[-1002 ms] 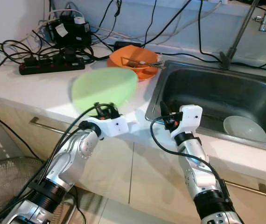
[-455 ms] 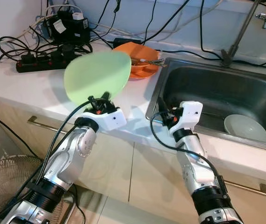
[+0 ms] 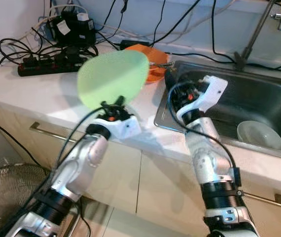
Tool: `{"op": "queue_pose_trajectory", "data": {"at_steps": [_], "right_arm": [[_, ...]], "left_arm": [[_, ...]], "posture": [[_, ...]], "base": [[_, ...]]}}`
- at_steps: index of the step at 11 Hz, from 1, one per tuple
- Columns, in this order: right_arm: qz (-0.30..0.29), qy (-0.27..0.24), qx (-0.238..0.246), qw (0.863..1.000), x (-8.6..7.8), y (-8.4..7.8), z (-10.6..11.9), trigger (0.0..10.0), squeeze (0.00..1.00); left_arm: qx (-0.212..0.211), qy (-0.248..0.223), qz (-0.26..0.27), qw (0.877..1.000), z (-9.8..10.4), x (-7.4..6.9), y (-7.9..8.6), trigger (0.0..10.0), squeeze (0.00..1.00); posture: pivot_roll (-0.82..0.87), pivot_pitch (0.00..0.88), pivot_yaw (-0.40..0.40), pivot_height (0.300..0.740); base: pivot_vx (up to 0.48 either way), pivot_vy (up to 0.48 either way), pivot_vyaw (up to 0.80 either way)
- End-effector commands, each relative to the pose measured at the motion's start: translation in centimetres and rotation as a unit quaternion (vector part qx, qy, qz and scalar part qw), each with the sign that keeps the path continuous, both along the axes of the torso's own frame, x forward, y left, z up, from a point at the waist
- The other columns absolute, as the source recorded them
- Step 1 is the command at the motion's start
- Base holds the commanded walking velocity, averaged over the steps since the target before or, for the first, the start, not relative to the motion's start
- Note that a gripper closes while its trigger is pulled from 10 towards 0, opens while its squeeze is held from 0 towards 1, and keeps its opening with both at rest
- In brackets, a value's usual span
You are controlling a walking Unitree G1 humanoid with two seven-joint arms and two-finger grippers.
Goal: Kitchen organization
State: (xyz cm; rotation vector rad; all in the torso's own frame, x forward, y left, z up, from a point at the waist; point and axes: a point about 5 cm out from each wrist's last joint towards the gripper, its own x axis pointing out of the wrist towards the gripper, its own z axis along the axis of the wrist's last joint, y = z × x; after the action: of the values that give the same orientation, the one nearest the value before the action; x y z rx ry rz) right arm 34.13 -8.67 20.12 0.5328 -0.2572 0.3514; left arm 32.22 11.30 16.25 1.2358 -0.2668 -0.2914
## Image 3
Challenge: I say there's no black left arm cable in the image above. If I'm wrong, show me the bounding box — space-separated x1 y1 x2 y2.
0 105 106 237

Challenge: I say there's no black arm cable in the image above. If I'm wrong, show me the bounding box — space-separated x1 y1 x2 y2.
167 81 241 186
0 105 106 237

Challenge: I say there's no black power adapter box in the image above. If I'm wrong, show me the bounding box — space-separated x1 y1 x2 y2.
49 11 97 50

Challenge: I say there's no orange plate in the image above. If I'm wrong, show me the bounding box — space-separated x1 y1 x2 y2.
143 63 171 83

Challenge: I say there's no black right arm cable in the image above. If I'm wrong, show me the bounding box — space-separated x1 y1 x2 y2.
167 81 241 186

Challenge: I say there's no metal sink faucet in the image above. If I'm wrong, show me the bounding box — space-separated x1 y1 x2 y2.
234 0 281 71

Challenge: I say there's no stainless steel sink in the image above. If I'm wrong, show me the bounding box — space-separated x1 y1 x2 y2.
154 60 281 161

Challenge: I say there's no silver cabinet door handle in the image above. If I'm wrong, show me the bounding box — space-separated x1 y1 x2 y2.
239 190 281 208
30 122 65 144

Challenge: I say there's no black power strip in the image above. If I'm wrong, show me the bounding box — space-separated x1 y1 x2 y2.
17 52 89 77

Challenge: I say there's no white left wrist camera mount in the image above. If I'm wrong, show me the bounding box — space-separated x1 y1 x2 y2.
100 115 142 140

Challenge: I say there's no silver metal utensil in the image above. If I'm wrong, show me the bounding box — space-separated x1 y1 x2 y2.
150 62 175 68

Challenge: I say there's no green plate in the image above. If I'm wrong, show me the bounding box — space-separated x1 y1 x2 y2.
76 49 150 111

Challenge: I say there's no white bowl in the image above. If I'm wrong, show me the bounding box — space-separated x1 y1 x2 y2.
237 120 281 151

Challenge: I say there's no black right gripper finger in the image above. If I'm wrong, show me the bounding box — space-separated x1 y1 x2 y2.
165 68 178 94

